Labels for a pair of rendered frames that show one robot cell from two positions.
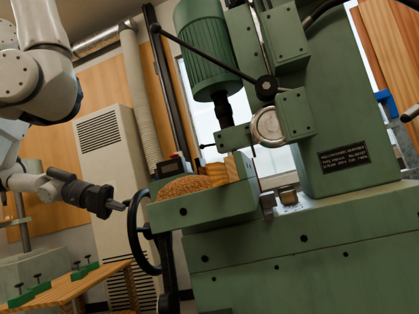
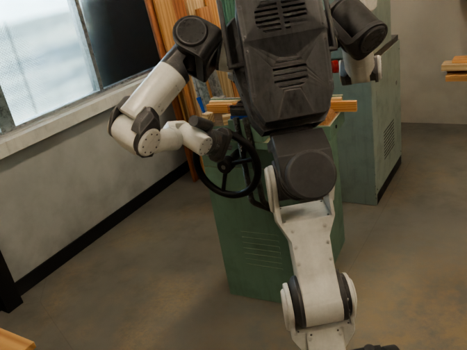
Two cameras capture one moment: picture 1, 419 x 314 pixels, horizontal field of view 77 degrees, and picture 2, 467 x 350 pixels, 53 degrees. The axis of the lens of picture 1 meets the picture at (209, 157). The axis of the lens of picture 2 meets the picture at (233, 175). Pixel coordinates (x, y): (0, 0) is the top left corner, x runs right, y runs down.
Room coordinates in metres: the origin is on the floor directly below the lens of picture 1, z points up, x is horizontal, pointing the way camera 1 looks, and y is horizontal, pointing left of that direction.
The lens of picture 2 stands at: (0.35, 1.81, 1.51)
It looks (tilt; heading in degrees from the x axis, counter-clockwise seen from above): 24 degrees down; 289
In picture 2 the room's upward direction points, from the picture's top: 10 degrees counter-clockwise
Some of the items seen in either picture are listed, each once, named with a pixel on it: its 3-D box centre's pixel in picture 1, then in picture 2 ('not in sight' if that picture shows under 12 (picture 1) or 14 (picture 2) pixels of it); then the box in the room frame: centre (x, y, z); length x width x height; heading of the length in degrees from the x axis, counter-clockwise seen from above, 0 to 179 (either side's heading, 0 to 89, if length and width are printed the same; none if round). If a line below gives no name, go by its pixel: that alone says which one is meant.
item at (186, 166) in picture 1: (172, 168); (250, 107); (0.82, 0.12, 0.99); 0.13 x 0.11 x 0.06; 169
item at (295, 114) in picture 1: (294, 117); not in sight; (0.66, -0.23, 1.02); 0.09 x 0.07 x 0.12; 169
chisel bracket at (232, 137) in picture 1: (237, 140); not in sight; (0.84, -0.10, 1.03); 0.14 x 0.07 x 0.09; 79
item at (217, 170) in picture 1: (237, 174); (276, 107); (0.76, -0.07, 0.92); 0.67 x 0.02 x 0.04; 169
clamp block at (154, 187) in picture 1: (179, 190); (252, 124); (0.82, 0.12, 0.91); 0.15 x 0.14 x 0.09; 169
